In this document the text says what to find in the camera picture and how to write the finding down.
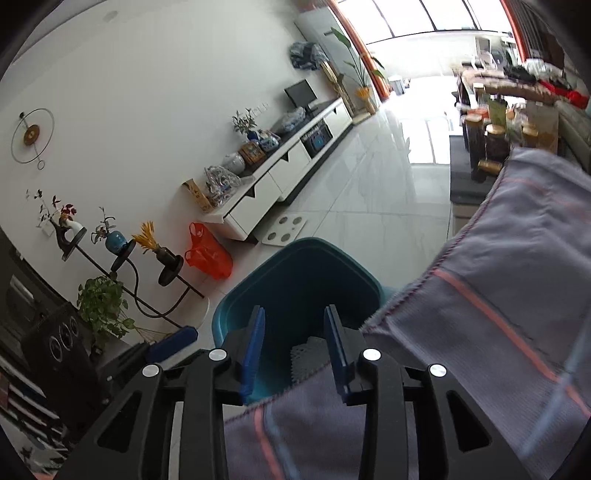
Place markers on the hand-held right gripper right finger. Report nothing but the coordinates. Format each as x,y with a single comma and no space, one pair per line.
334,350

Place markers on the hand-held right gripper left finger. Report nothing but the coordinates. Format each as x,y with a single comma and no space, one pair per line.
254,350

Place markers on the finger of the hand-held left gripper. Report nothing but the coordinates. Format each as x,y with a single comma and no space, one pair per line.
173,344

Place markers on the teal plastic bin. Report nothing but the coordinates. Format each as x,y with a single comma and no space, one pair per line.
295,281

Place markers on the white foam net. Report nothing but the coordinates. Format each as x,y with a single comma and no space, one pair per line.
307,357

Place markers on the white round stand base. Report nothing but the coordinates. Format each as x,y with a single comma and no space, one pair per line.
191,311

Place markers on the green leafy potted plant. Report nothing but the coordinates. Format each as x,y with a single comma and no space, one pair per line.
104,307

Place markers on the black plant stand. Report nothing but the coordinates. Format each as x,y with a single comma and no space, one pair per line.
124,281

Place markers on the black vase with yellow wheat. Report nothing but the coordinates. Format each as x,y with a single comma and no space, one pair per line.
159,251

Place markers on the orange plastic bag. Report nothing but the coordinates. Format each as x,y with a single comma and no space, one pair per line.
205,256

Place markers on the teal pot with plant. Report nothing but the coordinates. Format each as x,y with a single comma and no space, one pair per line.
114,241

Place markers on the white bathroom scale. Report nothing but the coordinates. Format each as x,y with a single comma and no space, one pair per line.
284,229

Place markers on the white vase with red leaves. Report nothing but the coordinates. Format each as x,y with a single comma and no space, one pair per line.
69,226

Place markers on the yellow upright box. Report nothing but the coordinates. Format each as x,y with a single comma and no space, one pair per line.
197,196

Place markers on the clear wrapped ornament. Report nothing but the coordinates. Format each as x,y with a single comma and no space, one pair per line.
221,184

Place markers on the white TV cabinet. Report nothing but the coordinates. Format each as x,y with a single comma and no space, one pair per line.
286,170

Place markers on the white ceramic jar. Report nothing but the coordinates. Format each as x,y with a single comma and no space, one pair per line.
233,163

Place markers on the purple pink cloth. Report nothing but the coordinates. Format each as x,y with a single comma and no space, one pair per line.
508,258

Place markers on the black coffee table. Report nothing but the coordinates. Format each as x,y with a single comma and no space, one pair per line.
461,184

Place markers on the blue white porcelain bowl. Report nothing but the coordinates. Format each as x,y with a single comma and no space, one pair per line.
269,140

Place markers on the small plant in blue vase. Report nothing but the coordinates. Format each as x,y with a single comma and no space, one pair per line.
247,124

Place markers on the plastic wrapped porcelain plate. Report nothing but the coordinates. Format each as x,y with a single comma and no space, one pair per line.
293,119

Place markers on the black monitor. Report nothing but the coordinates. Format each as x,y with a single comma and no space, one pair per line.
300,93

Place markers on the group of gold lid jars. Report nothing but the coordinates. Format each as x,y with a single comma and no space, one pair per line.
491,134

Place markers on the small white waste bin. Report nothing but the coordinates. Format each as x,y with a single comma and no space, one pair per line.
395,85

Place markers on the tall green leaf plant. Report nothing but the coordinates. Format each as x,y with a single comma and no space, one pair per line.
358,60

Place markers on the dark blue patterned bundle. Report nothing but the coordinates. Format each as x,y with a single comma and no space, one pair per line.
307,55

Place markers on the orange curtain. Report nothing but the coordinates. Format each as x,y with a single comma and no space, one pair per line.
511,27
358,50

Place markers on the white standing air conditioner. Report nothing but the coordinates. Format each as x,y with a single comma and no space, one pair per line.
321,32

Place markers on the grey green sofa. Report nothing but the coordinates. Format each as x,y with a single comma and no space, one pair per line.
575,134

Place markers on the black clothing pile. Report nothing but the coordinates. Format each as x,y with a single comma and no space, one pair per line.
519,74

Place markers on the red cloth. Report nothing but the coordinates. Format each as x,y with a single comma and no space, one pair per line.
561,90

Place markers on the wooden picture frame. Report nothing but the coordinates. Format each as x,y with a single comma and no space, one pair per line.
252,153

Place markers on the round wall clock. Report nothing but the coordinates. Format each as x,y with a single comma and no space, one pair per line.
31,134

